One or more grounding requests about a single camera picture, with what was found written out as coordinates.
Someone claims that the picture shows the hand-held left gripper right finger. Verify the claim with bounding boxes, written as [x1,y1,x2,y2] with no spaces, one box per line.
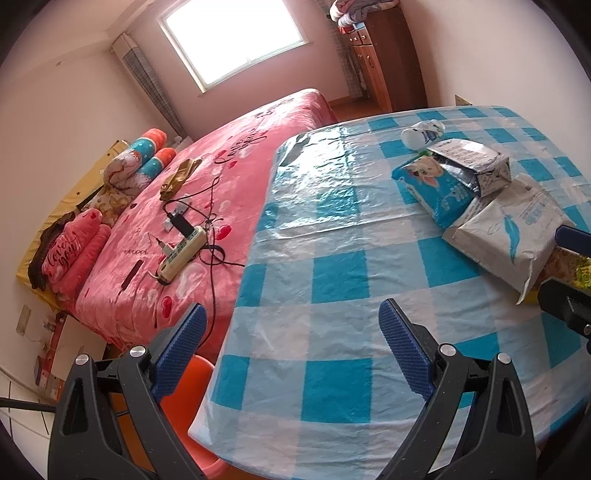
[378,298,536,480]

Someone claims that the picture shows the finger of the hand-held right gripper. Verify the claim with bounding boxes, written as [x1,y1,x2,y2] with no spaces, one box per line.
[538,277,591,341]
[555,224,591,258]

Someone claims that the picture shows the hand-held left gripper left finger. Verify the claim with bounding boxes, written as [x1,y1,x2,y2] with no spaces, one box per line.
[47,302,218,480]

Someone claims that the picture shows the yellow snack packet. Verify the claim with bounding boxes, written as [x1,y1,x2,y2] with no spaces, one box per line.
[531,247,591,305]

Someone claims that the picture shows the orange plastic chair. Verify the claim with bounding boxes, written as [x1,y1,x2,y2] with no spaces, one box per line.
[111,353,232,480]

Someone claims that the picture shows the dark slim stick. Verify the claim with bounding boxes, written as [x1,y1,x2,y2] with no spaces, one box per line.
[121,259,144,291]

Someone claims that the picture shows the white nightstand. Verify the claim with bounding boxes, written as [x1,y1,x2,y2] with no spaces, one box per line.
[34,314,109,402]

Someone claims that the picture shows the black charger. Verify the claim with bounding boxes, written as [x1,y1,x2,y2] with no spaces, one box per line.
[167,212,197,236]

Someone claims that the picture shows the red cardboard box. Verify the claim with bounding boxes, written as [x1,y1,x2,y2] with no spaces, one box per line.
[33,355,63,398]

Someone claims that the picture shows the blue checked tablecloth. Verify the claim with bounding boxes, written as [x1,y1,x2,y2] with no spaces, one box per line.
[187,105,591,476]

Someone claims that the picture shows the blue white milk carton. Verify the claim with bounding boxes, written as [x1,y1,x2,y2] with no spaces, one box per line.
[426,137,512,198]

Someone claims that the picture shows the pink plush pillow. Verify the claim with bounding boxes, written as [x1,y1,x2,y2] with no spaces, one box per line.
[41,209,100,283]

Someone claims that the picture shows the blue tissue pack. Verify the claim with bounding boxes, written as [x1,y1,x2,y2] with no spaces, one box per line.
[392,154,478,230]

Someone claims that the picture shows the cream printed pillow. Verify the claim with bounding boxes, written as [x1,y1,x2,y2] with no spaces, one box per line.
[81,185,134,227]

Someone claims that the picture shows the gold brown cloth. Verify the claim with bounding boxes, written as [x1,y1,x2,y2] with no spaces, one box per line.
[159,158,203,201]

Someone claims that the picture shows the dark brown cloth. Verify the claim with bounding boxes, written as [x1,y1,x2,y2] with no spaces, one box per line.
[28,212,79,291]

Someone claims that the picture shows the floral bolster pillow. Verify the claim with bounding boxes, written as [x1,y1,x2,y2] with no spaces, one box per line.
[134,148,178,185]

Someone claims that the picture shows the white plastic bottle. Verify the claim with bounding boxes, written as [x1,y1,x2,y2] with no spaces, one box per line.
[401,119,446,151]

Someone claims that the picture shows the rolled colourful blankets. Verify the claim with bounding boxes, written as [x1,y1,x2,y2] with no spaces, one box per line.
[104,129,168,190]

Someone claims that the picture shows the yellow headboard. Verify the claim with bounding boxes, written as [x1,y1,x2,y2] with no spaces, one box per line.
[16,138,130,315]

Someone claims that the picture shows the pink bed blanket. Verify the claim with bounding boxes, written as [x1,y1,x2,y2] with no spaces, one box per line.
[74,88,340,365]

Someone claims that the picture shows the brown wooden cabinet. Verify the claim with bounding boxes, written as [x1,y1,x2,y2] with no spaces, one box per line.
[339,7,428,114]

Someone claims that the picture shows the grey checked curtain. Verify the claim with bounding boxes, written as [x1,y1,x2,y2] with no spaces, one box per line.
[113,34,188,139]
[330,28,370,97]

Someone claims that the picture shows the folded blankets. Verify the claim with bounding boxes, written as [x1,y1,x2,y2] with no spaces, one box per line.
[329,0,400,28]

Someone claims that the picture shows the window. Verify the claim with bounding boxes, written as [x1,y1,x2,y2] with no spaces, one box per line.
[157,0,308,90]

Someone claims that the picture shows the white power strip with cables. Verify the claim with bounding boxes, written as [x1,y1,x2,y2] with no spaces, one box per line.
[161,175,247,343]

